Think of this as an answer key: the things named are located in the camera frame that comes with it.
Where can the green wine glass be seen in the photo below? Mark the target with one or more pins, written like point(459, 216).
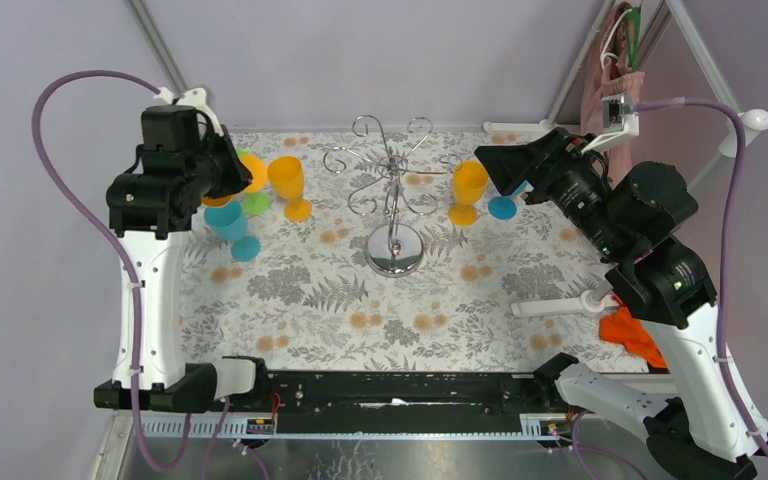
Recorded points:
point(254, 200)

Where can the orange wine glass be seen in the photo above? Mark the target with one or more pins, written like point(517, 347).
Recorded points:
point(258, 170)
point(286, 177)
point(469, 183)

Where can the blue wine glass back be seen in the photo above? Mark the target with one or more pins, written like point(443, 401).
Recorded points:
point(504, 207)

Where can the orange cloth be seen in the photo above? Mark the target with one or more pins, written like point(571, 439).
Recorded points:
point(622, 329)

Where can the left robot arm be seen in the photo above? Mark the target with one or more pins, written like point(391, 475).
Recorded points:
point(184, 156)

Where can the orange wine glass back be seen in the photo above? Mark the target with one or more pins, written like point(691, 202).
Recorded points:
point(286, 177)

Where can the floral tablecloth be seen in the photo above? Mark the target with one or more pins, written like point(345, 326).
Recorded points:
point(310, 301)

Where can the chrome wine glass rack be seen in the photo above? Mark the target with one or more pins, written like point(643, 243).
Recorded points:
point(393, 249)

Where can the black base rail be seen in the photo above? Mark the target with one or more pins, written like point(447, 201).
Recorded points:
point(376, 402)

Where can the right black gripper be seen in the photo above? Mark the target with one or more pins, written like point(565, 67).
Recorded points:
point(509, 165)

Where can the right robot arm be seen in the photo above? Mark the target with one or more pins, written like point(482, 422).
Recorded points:
point(699, 433)

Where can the blue wine glass front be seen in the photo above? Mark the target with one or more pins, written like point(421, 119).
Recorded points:
point(230, 224)

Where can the orange wine glass front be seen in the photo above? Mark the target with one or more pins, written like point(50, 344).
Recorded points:
point(258, 170)

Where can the blue wine glass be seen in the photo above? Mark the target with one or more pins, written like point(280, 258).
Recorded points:
point(230, 224)
point(504, 207)

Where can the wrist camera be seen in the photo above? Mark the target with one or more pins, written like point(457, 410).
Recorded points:
point(198, 97)
point(620, 124)

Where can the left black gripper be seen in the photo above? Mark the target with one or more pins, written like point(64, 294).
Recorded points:
point(226, 168)

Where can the pink hanging cloth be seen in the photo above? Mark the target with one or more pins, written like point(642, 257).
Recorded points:
point(611, 65)

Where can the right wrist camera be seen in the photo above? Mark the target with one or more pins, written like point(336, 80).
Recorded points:
point(620, 124)

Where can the white pipe on table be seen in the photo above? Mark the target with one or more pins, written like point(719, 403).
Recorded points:
point(595, 302)

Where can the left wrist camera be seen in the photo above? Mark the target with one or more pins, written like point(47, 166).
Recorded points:
point(198, 97)

